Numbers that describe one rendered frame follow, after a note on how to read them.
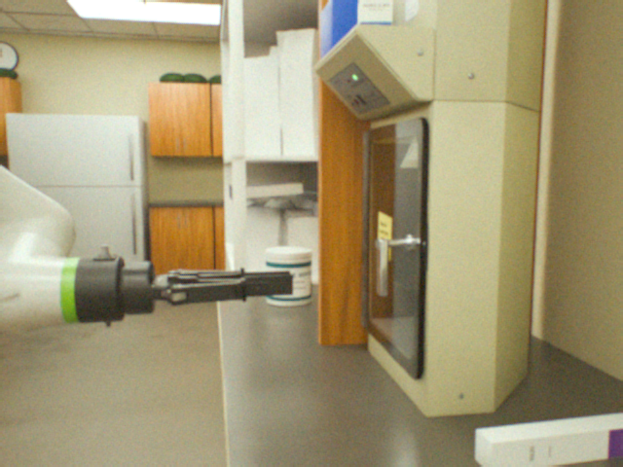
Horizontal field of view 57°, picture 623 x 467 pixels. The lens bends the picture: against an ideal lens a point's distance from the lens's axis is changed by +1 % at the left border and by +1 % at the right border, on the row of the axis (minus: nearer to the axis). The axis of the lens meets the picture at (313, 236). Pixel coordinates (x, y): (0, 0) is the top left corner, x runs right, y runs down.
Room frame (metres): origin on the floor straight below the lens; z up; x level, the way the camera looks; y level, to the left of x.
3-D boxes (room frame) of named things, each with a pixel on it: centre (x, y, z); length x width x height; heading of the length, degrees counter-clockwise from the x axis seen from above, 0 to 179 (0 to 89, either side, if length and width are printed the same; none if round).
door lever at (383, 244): (0.87, -0.12, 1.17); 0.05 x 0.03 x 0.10; 100
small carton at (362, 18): (0.92, -0.10, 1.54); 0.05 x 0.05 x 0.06; 88
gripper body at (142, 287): (0.80, 0.22, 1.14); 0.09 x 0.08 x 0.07; 100
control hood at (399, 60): (0.97, -0.09, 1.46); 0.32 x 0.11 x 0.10; 10
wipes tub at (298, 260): (1.57, 0.07, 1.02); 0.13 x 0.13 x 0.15
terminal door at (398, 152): (0.98, -0.13, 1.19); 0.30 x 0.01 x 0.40; 10
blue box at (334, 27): (1.05, -0.07, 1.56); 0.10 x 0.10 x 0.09; 10
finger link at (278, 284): (0.81, 0.06, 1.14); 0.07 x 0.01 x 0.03; 100
